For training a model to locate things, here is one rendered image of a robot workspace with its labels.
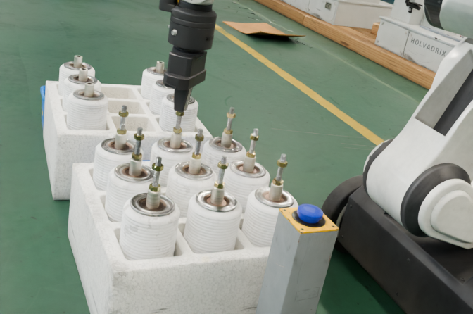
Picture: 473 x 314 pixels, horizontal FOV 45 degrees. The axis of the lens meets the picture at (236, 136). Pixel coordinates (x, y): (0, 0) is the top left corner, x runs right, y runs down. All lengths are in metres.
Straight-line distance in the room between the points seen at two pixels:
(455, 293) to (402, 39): 2.67
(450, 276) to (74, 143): 0.87
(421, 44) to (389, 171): 2.52
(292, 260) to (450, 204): 0.29
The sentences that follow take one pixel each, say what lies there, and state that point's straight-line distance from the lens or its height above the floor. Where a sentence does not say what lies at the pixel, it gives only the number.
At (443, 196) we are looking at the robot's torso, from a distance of 1.01.
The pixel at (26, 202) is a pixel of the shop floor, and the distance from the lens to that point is 1.47.
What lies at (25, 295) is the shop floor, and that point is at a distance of 1.18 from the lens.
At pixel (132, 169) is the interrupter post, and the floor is 0.26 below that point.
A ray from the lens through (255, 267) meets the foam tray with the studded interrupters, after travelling 1.04.
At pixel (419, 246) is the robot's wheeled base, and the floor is 0.19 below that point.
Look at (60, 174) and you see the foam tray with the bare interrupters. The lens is 1.45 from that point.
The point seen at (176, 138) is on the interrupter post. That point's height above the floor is 0.27.
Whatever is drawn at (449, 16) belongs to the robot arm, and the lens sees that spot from 0.66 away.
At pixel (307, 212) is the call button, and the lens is 0.88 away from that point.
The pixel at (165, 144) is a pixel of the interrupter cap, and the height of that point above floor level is 0.25.
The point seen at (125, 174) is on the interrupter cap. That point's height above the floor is 0.25.
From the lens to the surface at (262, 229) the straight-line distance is 1.05.
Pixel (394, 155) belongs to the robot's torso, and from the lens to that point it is 1.06.
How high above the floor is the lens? 0.73
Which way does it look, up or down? 21 degrees down
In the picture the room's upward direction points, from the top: 11 degrees clockwise
